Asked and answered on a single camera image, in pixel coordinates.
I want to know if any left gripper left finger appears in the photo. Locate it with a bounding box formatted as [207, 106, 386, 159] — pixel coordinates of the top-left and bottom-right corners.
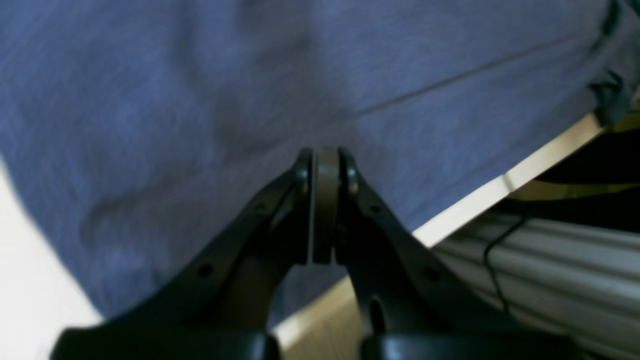
[50, 148, 313, 360]

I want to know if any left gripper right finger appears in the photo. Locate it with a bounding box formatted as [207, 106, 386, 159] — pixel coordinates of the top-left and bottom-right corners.
[312, 147, 585, 360]

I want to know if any dark blue t-shirt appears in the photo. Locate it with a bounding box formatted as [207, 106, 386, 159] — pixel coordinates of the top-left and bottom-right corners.
[0, 0, 639, 319]

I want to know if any thin black cable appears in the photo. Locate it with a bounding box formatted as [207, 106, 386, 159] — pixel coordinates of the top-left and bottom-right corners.
[482, 212, 528, 316]

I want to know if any aluminium frame rail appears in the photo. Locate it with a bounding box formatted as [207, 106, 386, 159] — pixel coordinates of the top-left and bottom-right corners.
[433, 214, 640, 360]

